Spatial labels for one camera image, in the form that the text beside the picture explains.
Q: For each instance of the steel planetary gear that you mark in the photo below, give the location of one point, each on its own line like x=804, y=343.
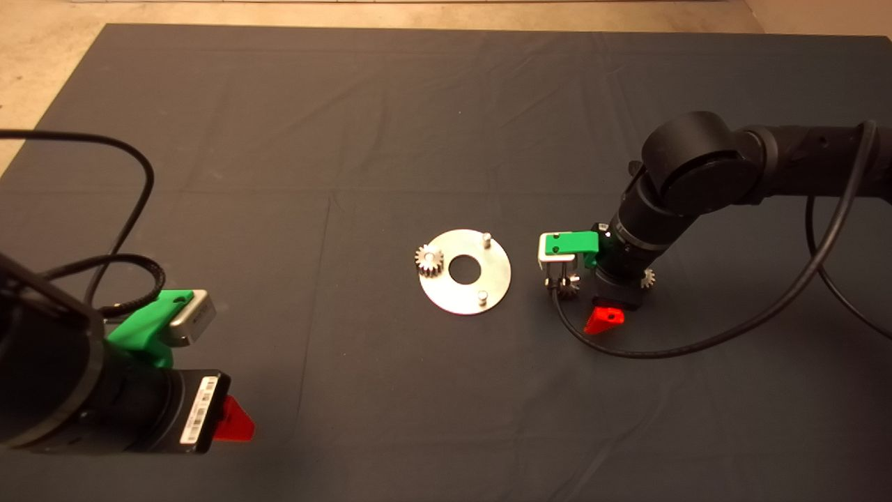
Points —
x=648, y=277
x=568, y=286
x=422, y=259

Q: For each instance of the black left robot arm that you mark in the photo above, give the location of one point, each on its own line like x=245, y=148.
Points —
x=42, y=362

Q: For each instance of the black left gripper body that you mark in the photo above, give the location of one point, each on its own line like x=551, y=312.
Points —
x=178, y=411

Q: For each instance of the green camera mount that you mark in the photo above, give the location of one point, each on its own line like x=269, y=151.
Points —
x=139, y=328
x=571, y=242

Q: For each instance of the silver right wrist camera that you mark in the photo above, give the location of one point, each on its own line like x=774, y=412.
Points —
x=541, y=247

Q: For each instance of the green left camera mount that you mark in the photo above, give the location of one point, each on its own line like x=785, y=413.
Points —
x=139, y=328

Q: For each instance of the round metal carrier plate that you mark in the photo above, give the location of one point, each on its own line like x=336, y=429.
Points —
x=453, y=296

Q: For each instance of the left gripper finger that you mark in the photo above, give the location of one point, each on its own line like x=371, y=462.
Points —
x=235, y=424

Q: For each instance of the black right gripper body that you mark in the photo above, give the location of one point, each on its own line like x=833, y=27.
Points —
x=617, y=289

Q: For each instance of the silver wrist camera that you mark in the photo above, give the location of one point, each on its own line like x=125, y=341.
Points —
x=195, y=317
x=541, y=247

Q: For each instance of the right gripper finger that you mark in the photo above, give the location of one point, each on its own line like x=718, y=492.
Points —
x=605, y=321

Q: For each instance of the dark grey table cloth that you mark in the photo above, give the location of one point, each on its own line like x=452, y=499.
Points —
x=348, y=104

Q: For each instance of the green right camera mount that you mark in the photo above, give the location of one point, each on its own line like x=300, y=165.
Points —
x=571, y=242

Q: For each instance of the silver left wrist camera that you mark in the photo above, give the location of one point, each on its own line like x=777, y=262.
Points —
x=195, y=317

